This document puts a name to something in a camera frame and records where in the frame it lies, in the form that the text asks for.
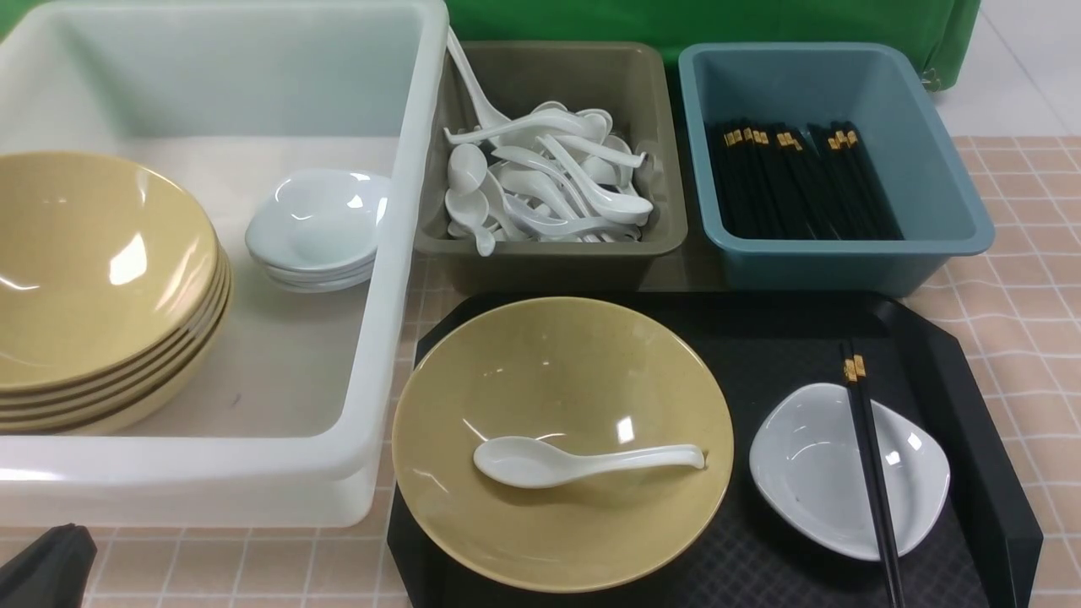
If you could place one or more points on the stacked yellow bowl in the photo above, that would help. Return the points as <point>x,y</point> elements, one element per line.
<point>101,257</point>
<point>85,423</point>
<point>137,366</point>
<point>107,398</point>

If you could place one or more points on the yellow noodle bowl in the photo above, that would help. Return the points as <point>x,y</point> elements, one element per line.
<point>589,378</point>

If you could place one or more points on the olive plastic spoon bin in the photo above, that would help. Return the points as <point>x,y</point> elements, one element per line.
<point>625,78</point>

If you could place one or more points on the lower stacked white dish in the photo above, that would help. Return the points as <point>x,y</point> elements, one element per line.
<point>317,281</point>

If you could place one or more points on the large white plastic tub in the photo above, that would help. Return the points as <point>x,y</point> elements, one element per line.
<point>282,426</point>

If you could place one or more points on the black chopstick gold band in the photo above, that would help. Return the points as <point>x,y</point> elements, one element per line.
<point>870,473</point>
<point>858,439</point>

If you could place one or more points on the white ceramic soup spoon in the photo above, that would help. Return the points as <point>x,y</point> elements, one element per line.
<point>530,463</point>

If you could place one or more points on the top stacked white dish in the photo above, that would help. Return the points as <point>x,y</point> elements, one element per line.
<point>320,220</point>

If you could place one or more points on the teal plastic chopstick bin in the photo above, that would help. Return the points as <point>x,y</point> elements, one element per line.
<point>873,86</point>

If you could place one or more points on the pile of white spoons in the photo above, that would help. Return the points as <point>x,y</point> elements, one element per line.
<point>552,175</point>

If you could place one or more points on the top stacked yellow bowl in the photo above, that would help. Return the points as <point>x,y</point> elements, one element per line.
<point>101,257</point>

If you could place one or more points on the green cloth backdrop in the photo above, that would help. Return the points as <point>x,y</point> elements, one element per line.
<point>933,35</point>

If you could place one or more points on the pile of black chopsticks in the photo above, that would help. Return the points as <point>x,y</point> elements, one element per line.
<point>780,182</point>

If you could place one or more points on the white small sauce dish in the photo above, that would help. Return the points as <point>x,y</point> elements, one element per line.
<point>806,463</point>

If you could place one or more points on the stacked white dish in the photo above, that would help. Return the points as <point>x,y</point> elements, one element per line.
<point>320,220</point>
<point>317,281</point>

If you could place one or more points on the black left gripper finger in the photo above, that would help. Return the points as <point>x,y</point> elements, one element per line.
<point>52,572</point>

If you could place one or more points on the black serving tray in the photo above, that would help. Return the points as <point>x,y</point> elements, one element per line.
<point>984,551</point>

